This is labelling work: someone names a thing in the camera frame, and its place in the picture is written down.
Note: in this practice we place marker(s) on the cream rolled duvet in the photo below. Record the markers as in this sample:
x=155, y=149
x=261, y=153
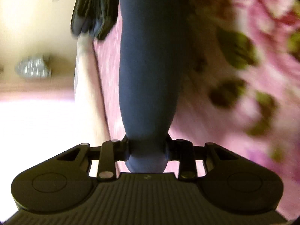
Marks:
x=88, y=95

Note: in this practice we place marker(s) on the navy blue garment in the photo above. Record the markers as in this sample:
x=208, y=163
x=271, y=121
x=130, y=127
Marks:
x=152, y=56

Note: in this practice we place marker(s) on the pink rose bed blanket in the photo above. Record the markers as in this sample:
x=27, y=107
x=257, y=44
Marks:
x=239, y=87

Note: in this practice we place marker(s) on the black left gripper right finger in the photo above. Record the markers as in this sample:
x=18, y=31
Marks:
x=182, y=151

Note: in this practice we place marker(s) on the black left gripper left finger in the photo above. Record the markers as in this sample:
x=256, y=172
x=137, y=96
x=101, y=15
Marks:
x=111, y=152

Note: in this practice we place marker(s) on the stack of folded dark clothes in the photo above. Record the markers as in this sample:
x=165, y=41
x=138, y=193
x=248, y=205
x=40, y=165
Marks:
x=94, y=17

